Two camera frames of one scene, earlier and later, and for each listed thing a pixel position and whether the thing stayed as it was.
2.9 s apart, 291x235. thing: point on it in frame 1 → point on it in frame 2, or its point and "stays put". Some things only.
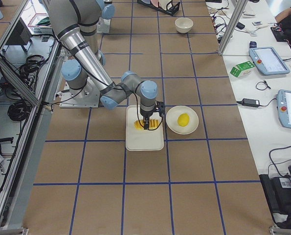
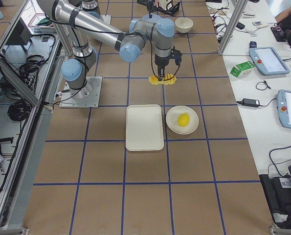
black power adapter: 250,102 stays put
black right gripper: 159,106 → 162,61
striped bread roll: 153,124 → 169,79
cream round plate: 171,119 stays put
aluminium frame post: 232,26 stays put
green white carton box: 242,69 stays put
